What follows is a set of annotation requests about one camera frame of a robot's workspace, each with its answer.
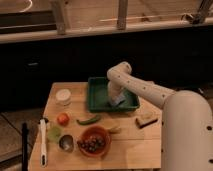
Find red tomato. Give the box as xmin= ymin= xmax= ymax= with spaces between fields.
xmin=57 ymin=113 xmax=69 ymax=126

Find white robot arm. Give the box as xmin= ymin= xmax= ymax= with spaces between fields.
xmin=107 ymin=62 xmax=213 ymax=171

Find dark grapes bunch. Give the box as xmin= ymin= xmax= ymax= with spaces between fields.
xmin=77 ymin=136 xmax=105 ymax=152

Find blue sponge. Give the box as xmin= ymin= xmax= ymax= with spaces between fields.
xmin=110 ymin=94 xmax=125 ymax=107

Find white lidded jar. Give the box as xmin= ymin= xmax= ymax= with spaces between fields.
xmin=55 ymin=89 xmax=71 ymax=106

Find black pole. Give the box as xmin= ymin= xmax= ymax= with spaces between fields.
xmin=22 ymin=123 xmax=28 ymax=171

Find yellow scrub brush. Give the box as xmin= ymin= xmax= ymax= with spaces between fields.
xmin=135 ymin=113 xmax=158 ymax=129

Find light green lettuce piece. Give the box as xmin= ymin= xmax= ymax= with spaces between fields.
xmin=47 ymin=126 xmax=61 ymax=143

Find orange bowl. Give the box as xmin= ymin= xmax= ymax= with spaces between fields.
xmin=77 ymin=126 xmax=111 ymax=158

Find white handled utensil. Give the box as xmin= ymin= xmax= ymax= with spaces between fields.
xmin=40 ymin=118 xmax=47 ymax=167

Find green plastic tray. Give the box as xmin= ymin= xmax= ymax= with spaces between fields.
xmin=87 ymin=77 xmax=140 ymax=113

